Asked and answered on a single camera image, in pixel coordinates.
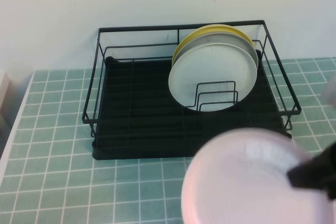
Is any black wire dish rack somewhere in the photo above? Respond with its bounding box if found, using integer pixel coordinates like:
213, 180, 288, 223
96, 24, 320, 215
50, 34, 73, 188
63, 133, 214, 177
81, 19, 301, 141

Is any black plastic drip tray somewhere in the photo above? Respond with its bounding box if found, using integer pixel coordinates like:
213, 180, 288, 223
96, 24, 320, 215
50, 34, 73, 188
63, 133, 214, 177
91, 49, 292, 161

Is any pink plate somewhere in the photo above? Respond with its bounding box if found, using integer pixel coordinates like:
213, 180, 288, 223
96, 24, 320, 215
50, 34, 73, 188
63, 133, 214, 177
180, 127, 336, 224

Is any green checked tablecloth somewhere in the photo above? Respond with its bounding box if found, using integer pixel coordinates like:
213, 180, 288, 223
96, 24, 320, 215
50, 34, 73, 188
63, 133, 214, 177
0, 57, 336, 224

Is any grey plate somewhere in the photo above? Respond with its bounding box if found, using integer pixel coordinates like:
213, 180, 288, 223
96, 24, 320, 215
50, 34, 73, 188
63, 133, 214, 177
173, 31, 259, 69

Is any yellow plate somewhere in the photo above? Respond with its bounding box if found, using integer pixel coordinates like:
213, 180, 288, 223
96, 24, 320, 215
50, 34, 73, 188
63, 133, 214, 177
172, 24, 255, 66

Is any white plate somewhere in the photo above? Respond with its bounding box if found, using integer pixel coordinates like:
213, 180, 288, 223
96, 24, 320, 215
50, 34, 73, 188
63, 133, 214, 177
168, 42, 258, 113

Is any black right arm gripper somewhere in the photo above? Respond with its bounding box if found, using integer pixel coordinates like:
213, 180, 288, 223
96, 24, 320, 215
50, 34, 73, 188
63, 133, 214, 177
287, 142, 336, 200

